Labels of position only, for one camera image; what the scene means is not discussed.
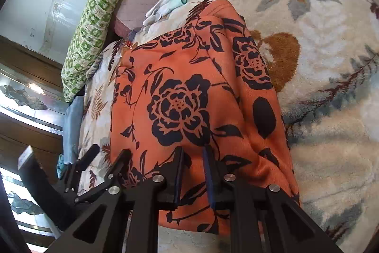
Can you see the white work glove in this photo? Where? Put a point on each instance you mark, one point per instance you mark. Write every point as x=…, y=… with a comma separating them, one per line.
x=165, y=5

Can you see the light blue cloth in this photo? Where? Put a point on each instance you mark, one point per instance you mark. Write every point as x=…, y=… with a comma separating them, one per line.
x=74, y=128

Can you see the green patterned pillow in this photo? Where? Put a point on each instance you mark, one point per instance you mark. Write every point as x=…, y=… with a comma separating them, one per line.
x=91, y=21

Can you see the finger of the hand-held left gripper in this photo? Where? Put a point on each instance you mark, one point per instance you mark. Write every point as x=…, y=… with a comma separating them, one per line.
x=115, y=167
x=83, y=159

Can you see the etched glass panel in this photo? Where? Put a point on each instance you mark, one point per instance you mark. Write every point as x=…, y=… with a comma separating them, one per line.
x=26, y=202
x=29, y=93

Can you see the cream floral fleece blanket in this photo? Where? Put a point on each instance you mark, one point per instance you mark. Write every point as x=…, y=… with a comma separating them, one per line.
x=325, y=93

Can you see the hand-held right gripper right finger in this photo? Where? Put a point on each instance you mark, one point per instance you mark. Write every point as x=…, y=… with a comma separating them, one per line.
x=209, y=182

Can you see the orange floral garment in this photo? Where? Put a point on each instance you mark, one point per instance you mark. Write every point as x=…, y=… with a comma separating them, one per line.
x=177, y=78

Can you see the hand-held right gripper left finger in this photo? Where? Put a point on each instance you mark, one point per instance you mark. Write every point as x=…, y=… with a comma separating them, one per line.
x=177, y=182

